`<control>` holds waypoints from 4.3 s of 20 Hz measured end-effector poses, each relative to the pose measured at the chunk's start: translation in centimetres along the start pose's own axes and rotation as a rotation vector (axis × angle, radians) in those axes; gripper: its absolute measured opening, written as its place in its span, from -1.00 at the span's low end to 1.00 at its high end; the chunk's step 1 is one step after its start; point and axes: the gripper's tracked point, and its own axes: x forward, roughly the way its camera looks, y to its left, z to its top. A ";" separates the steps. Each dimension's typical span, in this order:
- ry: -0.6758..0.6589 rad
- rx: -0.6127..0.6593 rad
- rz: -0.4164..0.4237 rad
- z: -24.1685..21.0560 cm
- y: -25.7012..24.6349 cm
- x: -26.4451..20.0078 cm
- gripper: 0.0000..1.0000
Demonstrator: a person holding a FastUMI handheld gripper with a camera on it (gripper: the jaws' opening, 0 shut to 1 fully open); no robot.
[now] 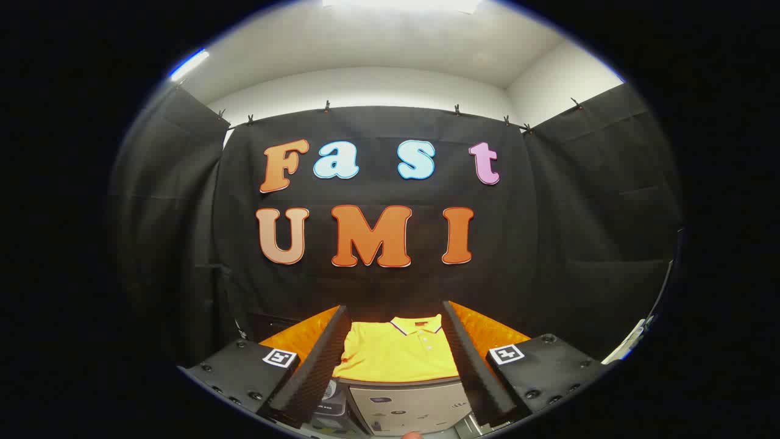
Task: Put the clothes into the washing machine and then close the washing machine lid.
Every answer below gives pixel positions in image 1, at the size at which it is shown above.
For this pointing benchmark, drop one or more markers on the black backdrop cloth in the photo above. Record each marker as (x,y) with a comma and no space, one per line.
(390,286)

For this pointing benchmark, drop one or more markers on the ceiling light strip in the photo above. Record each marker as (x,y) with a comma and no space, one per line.
(189,64)

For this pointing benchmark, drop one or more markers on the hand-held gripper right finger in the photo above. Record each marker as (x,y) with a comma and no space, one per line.
(475,372)

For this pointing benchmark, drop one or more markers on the ceiling light panel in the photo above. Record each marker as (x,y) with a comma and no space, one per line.
(402,3)

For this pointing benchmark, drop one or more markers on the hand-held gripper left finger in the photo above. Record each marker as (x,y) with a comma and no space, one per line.
(317,372)

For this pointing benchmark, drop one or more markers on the yellow polo shirt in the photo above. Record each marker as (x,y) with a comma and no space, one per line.
(396,353)

